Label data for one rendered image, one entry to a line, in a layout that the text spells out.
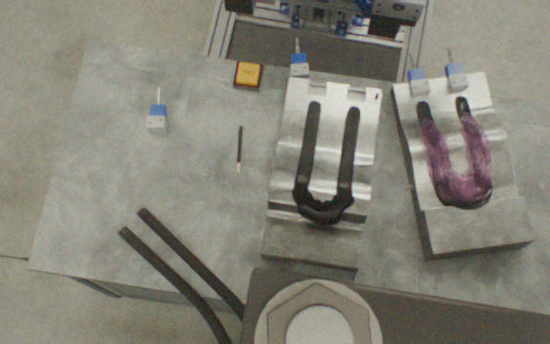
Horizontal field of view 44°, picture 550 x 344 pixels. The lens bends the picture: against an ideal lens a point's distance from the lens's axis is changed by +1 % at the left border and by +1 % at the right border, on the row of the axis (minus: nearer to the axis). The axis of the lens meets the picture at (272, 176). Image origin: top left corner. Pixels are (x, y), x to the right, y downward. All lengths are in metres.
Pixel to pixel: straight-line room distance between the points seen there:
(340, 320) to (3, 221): 2.43
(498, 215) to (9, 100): 2.07
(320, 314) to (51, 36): 2.69
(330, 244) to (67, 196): 0.75
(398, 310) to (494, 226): 1.22
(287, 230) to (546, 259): 0.69
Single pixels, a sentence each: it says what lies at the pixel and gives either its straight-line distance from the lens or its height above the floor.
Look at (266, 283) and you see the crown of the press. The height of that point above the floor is 2.00.
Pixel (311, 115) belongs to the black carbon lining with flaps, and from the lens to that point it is 1.88.
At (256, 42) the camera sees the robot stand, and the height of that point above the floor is 0.21.
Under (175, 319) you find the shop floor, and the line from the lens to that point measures 2.67.
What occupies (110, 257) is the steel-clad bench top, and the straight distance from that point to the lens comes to 1.92.
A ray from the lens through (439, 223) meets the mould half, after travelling 1.81.
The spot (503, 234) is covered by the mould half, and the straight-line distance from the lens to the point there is 1.84.
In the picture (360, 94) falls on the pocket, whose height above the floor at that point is 0.86.
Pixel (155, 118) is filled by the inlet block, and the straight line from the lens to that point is 1.95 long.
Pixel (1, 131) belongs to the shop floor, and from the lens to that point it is 3.05.
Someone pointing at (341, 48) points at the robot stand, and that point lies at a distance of 2.73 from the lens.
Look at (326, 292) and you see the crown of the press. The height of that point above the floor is 2.04.
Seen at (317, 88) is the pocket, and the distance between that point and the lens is 1.94.
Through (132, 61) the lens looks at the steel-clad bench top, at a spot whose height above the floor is 0.80.
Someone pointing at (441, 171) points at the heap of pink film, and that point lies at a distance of 1.85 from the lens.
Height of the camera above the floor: 2.63
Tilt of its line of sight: 73 degrees down
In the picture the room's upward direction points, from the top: 5 degrees counter-clockwise
